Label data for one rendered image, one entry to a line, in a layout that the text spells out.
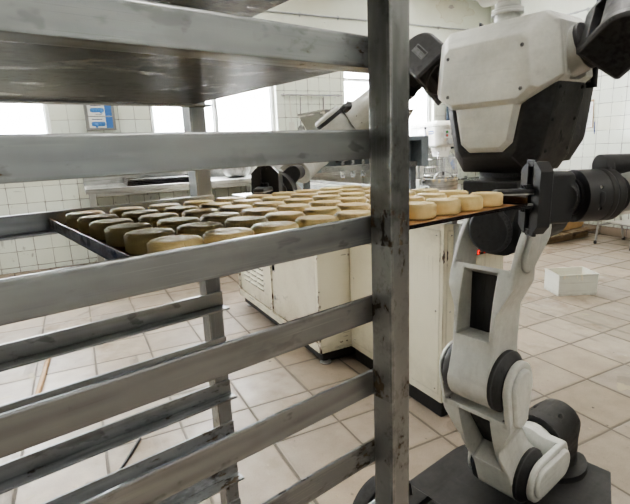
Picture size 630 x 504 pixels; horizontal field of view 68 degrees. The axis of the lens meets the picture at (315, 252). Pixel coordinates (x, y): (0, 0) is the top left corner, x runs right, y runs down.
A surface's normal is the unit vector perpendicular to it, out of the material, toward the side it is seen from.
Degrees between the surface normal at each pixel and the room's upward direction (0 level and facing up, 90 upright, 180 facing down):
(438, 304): 90
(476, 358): 75
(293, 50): 90
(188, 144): 90
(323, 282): 90
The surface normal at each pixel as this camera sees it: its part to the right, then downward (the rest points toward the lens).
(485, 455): -0.47, -0.72
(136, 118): 0.45, 0.18
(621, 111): -0.89, 0.14
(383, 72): -0.77, 0.17
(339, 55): 0.63, 0.14
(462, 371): -0.76, -0.10
